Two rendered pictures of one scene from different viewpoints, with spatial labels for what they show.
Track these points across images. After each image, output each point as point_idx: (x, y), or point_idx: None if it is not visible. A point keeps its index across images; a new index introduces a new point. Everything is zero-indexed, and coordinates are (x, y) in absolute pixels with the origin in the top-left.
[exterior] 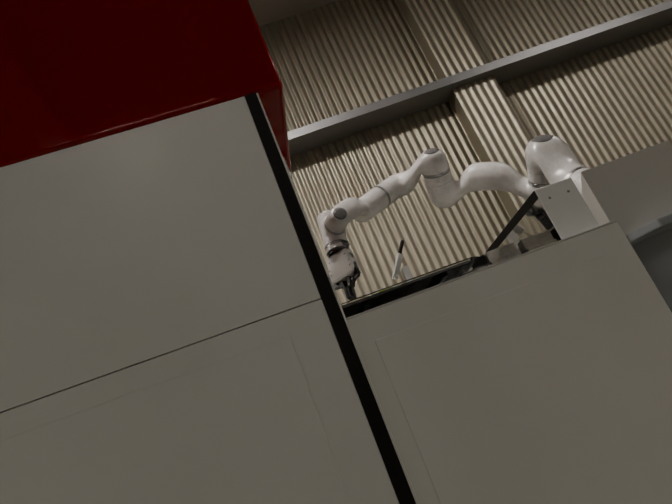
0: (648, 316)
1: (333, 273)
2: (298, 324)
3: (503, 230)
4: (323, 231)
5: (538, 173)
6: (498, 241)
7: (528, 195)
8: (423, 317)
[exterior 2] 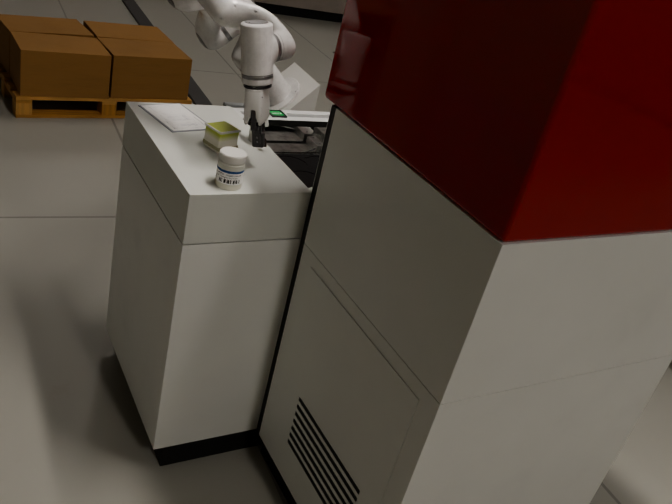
0: None
1: (263, 112)
2: None
3: (326, 122)
4: (272, 54)
5: (239, 30)
6: (312, 124)
7: (218, 39)
8: None
